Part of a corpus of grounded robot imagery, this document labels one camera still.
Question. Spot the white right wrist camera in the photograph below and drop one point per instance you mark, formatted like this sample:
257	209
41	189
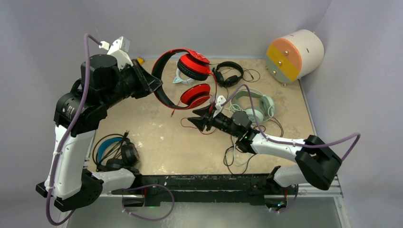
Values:
217	102

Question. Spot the small black headphones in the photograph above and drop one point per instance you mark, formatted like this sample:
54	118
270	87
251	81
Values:
229	73

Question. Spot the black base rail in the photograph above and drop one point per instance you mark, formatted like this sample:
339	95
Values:
257	189

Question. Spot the black blue gaming headphones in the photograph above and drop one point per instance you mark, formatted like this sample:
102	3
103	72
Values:
115	151

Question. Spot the small yellow block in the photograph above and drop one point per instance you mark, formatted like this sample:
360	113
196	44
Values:
140	60

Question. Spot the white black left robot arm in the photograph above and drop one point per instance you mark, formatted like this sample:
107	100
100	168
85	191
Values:
103	84

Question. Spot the red headphones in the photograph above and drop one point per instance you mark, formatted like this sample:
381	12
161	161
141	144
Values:
191	67

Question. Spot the teal cat ear headphones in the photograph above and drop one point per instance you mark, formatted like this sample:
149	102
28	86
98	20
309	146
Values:
179	80

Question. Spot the mint green headphones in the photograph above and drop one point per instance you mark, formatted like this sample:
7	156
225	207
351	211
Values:
264	110

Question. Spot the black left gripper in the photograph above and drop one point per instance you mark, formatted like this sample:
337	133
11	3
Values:
147	82

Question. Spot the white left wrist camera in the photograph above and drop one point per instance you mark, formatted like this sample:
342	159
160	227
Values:
118	49

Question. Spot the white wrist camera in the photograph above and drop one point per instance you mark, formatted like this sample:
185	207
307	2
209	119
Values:
217	102
118	49

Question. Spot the round pastel drawer box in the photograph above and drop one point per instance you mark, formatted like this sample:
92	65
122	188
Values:
290	57

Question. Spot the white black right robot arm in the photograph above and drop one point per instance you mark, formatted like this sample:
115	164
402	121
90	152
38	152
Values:
315	163

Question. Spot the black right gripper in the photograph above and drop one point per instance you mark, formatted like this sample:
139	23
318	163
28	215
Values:
200	122

